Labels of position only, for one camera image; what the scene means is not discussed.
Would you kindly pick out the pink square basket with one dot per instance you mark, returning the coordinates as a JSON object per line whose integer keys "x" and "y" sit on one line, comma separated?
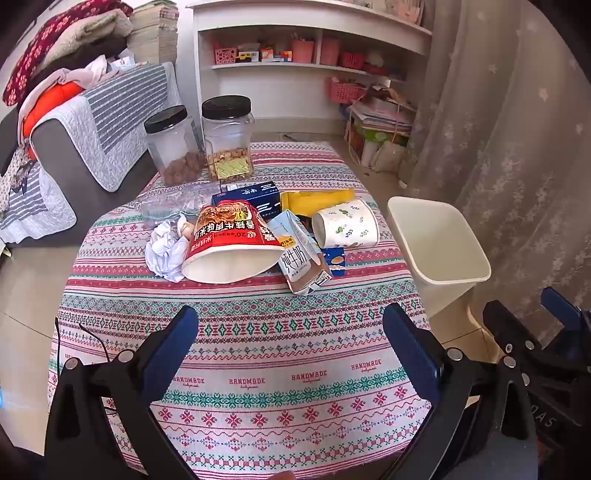
{"x": 225, "y": 55}

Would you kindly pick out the yellow plastic packet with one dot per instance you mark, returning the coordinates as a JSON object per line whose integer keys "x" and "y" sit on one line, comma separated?
{"x": 314, "y": 201}

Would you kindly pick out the red instant noodle bowl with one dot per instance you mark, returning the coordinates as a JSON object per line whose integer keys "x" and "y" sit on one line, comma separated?
{"x": 226, "y": 240}

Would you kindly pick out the clear plastic bag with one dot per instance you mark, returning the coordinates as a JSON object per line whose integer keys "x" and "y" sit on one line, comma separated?
{"x": 171, "y": 205}

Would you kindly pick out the large pink basket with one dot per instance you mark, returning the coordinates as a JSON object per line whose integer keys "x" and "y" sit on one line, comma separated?
{"x": 346, "y": 91}

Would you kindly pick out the pale blue milk carton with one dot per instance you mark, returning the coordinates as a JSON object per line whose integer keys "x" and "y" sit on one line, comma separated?
{"x": 295, "y": 249}

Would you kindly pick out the orange cloth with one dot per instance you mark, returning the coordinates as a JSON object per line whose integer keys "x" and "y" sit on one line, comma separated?
{"x": 51, "y": 104}

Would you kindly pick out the clear jar with brown nuts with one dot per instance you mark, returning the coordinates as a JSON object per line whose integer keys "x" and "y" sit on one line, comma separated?
{"x": 173, "y": 147}

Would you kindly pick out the crumpled white tissue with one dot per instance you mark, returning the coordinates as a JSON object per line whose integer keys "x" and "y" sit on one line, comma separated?
{"x": 164, "y": 251}

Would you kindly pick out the grey floral lace curtain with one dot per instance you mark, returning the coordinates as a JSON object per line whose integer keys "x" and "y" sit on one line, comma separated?
{"x": 485, "y": 115}

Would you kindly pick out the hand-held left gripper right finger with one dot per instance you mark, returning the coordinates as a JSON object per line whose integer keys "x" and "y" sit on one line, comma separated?
{"x": 408, "y": 346}

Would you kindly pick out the white fluffy bag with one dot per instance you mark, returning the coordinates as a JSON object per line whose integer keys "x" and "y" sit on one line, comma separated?
{"x": 390, "y": 157}

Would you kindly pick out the grey striped quilted cover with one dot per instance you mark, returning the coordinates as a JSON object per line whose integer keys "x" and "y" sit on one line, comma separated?
{"x": 115, "y": 106}

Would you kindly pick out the clear jar with yellow label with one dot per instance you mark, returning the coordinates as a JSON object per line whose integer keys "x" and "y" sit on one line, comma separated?
{"x": 228, "y": 138}

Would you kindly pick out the white shelf unit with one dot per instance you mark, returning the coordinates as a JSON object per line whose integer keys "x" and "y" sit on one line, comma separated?
{"x": 323, "y": 14}

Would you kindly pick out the stack of books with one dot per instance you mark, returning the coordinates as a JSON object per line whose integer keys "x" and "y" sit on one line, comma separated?
{"x": 154, "y": 34}

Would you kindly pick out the small blue snack packet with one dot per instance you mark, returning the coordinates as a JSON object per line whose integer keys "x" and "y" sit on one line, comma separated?
{"x": 334, "y": 261}

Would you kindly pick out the beige folded blanket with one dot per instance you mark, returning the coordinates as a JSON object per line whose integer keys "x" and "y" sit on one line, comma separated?
{"x": 87, "y": 34}

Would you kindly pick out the white paper cup green print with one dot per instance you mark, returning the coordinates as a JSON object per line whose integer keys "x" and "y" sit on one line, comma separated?
{"x": 346, "y": 224}

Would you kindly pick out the patterned woven tablecloth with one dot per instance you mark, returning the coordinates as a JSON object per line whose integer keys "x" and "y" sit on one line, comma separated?
{"x": 277, "y": 415}

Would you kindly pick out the pink plastic cup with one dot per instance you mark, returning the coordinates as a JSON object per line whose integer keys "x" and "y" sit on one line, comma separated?
{"x": 302, "y": 51}
{"x": 330, "y": 50}

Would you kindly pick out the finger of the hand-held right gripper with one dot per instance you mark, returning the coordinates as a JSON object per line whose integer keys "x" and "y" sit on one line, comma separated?
{"x": 561, "y": 307}
{"x": 503, "y": 323}

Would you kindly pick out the white plastic bin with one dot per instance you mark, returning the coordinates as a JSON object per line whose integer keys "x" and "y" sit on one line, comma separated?
{"x": 429, "y": 240}

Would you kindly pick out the red mesh basket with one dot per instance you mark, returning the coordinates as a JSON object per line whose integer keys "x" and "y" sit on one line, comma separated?
{"x": 352, "y": 60}

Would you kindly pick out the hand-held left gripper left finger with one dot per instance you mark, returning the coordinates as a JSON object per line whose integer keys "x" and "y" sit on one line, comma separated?
{"x": 171, "y": 341}

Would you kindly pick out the grey sofa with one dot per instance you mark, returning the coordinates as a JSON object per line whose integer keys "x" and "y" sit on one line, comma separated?
{"x": 60, "y": 147}

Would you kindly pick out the red floral blanket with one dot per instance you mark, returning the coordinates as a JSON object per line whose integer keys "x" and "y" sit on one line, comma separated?
{"x": 41, "y": 46}

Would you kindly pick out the dark blue cardboard box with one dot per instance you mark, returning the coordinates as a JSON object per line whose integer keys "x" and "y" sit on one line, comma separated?
{"x": 258, "y": 196}

